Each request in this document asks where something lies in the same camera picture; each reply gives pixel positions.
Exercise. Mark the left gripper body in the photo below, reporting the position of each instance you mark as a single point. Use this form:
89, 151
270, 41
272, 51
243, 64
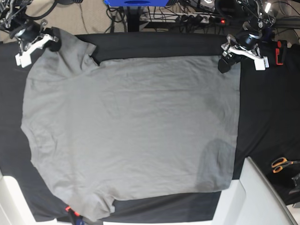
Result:
246, 44

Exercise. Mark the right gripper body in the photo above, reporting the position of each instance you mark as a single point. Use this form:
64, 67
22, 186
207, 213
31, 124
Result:
30, 36

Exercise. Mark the grey T-shirt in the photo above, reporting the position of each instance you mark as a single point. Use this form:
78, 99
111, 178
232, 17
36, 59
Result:
129, 129

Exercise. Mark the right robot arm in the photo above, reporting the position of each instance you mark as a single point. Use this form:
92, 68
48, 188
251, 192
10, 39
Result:
16, 9

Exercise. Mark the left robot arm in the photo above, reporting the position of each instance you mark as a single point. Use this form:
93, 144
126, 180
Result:
256, 12

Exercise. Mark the red black clamp right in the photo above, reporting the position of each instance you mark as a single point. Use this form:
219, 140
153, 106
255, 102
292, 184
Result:
280, 52

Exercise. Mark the red black clamp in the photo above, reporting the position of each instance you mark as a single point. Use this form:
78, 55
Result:
280, 52
75, 218

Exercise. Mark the black table cloth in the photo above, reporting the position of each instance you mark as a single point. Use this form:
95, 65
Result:
269, 125

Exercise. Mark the blue plastic bin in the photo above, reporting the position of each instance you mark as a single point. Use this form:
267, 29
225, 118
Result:
136, 3

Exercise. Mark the black metal tool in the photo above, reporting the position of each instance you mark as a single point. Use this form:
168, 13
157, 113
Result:
296, 181

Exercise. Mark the white chair right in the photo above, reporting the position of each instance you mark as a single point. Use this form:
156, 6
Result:
251, 200

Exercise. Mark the white chair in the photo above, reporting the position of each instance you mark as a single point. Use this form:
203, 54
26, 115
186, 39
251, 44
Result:
251, 200
14, 209

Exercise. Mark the white chair left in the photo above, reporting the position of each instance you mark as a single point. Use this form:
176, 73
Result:
14, 209

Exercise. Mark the red black clamp bottom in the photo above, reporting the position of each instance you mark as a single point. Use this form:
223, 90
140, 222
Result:
75, 218

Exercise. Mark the black stand post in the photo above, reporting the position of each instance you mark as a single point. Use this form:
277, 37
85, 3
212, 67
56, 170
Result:
133, 19

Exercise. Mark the orange handled scissors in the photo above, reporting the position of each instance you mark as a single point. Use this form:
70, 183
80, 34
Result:
281, 163

